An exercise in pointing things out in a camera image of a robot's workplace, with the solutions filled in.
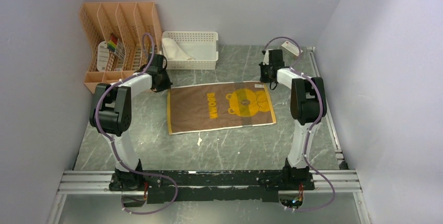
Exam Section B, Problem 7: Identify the white tag card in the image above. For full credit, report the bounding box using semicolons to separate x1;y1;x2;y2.
96;41;110;72

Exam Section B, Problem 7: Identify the aluminium side rail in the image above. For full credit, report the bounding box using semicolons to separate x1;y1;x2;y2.
306;46;349;170

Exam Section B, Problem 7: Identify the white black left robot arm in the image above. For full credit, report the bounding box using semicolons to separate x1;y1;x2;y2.
89;54;172;191

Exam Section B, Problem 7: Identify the white plastic basket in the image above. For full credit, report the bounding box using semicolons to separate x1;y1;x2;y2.
161;31;219;70

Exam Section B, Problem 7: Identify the small white red box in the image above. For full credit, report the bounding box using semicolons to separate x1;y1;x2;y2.
281;40;303;58

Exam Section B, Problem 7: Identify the rainbow colour swatch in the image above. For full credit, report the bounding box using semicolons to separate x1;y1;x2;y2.
107;33;119;53

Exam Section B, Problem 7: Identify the orange plastic file organizer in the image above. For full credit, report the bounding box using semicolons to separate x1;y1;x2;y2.
79;2;162;92

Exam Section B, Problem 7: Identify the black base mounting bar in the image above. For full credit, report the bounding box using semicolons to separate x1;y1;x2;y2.
108;168;315;204

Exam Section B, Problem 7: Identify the brown and yellow towel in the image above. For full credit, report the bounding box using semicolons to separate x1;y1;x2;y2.
167;81;276;135

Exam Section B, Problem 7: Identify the aluminium front rail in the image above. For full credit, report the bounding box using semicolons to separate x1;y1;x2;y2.
57;170;363;195

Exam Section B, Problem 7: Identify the white towel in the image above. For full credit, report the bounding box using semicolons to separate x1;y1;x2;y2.
161;38;194;61

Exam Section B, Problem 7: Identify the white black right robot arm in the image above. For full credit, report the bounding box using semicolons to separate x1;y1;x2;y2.
259;49;327;190

